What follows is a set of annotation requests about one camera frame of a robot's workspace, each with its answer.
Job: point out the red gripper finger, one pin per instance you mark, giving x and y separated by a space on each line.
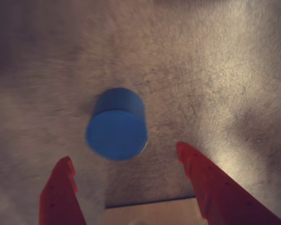
58 199
220 197

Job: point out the blue wooden cylinder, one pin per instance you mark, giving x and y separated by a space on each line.
117 131

